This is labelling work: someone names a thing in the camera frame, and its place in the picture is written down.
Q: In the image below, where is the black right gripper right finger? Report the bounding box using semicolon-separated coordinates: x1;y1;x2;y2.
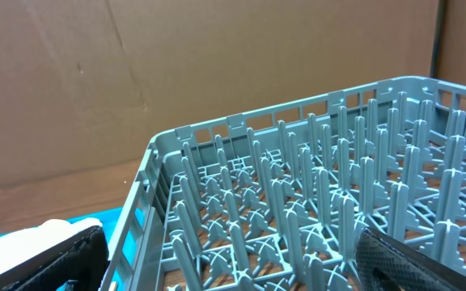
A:
355;227;466;291

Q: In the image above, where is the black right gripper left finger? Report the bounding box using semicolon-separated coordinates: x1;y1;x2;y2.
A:
0;226;109;291

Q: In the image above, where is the white paper napkin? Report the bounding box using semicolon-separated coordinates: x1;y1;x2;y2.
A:
0;217;103;274

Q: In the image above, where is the teal plastic serving tray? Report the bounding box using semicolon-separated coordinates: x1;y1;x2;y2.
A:
0;207;145;291

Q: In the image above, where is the grey plastic dish rack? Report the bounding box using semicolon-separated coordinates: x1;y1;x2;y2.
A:
101;76;466;290

